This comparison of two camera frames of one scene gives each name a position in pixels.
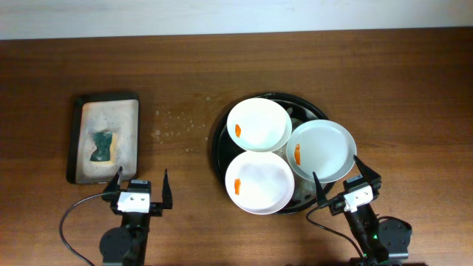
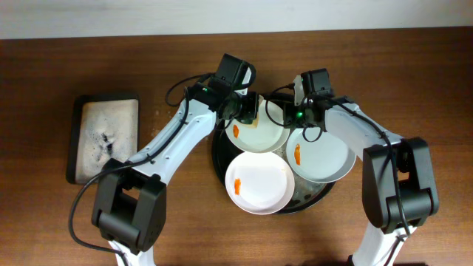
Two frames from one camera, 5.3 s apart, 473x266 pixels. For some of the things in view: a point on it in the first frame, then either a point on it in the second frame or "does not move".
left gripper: x=157 y=208 to x=250 y=107
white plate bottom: x=259 y=182 does not move
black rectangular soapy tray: x=104 y=135 does not move
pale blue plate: x=321 y=146 does not move
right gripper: x=336 y=206 to x=293 y=115
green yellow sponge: x=103 y=140 to x=255 y=123
